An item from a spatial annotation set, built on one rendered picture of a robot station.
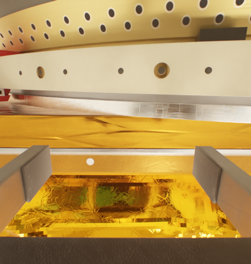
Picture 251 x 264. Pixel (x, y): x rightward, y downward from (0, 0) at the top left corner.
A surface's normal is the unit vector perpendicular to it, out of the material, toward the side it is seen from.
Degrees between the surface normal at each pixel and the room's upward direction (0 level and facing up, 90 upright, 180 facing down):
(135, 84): 90
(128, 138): 90
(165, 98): 90
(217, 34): 90
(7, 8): 62
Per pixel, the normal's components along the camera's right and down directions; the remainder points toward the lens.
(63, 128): 0.00, 0.27
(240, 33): -0.24, 0.26
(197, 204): 0.23, -0.43
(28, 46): -0.48, 0.65
